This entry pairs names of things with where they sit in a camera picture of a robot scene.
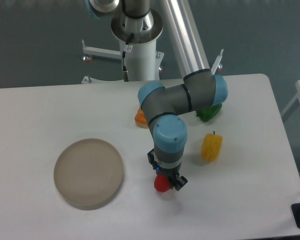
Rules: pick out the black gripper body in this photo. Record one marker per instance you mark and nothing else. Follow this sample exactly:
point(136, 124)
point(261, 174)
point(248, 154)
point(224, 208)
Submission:
point(168, 169)

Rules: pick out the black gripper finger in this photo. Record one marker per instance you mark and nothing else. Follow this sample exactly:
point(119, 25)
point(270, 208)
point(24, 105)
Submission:
point(177, 182)

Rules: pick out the red bell pepper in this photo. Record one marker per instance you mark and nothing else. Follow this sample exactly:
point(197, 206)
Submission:
point(161, 183)

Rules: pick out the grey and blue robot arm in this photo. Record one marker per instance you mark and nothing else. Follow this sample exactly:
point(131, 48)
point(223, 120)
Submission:
point(159, 44)

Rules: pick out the yellow bell pepper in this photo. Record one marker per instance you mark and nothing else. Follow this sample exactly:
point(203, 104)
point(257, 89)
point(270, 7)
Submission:
point(211, 146)

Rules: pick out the green bell pepper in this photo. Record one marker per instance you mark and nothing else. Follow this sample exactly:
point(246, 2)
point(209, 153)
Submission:
point(206, 114)

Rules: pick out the orange braided bread roll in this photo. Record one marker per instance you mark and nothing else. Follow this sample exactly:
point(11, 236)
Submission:
point(140, 119)

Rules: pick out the beige round plate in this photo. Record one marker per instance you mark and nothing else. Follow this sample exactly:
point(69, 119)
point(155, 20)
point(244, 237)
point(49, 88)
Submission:
point(89, 173)

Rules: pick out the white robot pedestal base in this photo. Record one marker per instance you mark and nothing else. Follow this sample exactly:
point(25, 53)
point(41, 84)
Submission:
point(137, 37)

